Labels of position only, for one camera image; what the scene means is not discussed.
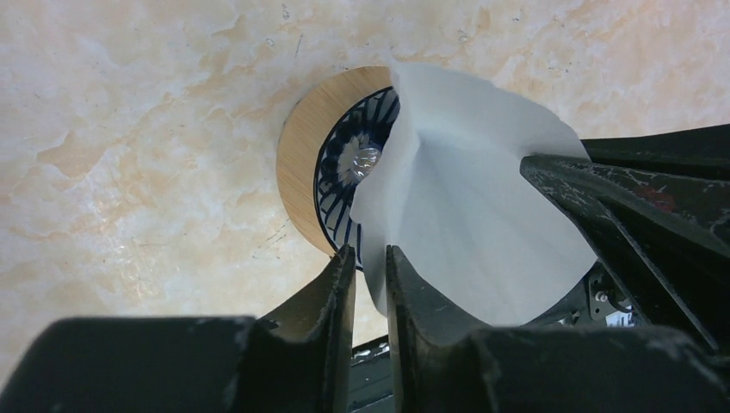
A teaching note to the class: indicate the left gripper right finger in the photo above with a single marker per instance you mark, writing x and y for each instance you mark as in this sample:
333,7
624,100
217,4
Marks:
445,360

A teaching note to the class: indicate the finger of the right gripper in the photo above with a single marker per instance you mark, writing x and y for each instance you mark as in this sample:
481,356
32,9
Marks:
663,238
700,153

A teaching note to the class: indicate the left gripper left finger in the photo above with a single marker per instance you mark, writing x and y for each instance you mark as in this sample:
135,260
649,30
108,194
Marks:
296,358

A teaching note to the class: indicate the blue glass dripper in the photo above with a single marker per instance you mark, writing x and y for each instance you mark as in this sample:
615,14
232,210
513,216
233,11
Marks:
349,153

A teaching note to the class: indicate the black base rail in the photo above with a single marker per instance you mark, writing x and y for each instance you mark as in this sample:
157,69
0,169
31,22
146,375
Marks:
371,378

